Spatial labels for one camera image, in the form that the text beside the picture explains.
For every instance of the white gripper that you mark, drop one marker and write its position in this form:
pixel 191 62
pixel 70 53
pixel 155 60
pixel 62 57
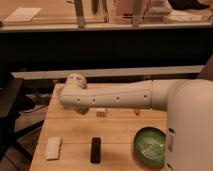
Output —
pixel 80 110

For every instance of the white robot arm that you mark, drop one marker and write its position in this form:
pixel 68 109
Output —
pixel 187 102

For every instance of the white sponge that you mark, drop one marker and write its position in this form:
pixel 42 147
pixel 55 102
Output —
pixel 53 148

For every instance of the white small bottle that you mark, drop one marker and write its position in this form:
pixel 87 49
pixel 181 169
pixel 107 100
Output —
pixel 101 112

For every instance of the wooden cutting board table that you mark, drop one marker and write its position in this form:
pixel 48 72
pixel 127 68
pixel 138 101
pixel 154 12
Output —
pixel 116 130

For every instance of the black rectangular remote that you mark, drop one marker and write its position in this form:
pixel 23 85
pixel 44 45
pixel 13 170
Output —
pixel 95 156

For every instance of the orange carrot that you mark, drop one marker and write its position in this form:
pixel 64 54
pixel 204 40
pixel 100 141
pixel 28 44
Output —
pixel 137 112

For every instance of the black chair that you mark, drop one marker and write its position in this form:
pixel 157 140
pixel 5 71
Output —
pixel 11 95

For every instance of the white paper sheet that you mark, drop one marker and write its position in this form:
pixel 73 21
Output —
pixel 22 14

